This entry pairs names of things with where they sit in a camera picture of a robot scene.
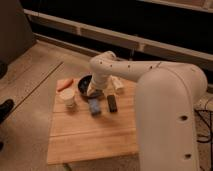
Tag white cup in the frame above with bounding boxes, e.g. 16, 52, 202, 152
59, 88, 76, 109

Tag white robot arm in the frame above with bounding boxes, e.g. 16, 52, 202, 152
90, 51, 207, 171

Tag black shoe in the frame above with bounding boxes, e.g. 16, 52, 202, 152
0, 99, 14, 123

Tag wooden board table top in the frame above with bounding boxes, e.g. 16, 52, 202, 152
47, 80, 138, 164

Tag dark ceramic bowl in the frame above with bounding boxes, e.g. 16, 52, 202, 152
78, 75, 103, 98

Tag blue grey rectangular block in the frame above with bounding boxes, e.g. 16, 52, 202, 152
88, 99, 101, 115

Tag black cables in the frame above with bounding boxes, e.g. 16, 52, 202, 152
194, 99, 213, 144

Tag orange carrot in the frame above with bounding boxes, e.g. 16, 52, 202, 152
57, 79, 73, 92

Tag black rectangular block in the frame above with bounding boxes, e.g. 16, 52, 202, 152
107, 95, 117, 113

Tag white cloth bundle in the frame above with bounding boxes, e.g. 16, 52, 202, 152
111, 76, 124, 93

